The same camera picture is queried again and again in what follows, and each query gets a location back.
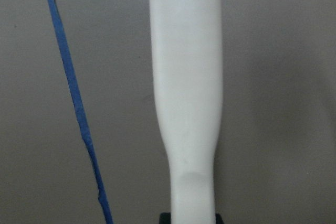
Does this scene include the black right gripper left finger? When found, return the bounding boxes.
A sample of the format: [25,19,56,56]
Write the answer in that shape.
[159,212,171,224]

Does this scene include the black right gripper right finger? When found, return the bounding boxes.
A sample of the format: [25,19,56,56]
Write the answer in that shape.
[215,213,224,224]

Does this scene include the beige hand brush black bristles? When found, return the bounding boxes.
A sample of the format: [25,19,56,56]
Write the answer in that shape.
[150,0,223,223]

